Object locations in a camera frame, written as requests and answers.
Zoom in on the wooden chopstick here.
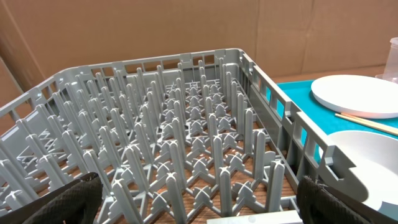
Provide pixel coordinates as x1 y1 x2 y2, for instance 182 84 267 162
335 113 397 136

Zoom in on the clear plastic bin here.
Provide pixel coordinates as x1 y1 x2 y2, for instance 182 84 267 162
376 37 398 83

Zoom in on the white round plate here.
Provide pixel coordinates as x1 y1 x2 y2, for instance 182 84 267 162
311 75 397 119

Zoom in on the grey bowl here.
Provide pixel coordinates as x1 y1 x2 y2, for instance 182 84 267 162
318 131 397 220

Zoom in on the grey plastic dish rack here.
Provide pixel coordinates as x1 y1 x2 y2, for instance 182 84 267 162
0 47 357 224

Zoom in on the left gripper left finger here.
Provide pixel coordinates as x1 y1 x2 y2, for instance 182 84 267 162
1 172 103 223

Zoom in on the cardboard backdrop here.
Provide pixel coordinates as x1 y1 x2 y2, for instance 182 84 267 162
0 0 398 134

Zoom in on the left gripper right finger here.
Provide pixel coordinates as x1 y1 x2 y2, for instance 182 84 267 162
296 176 397 224

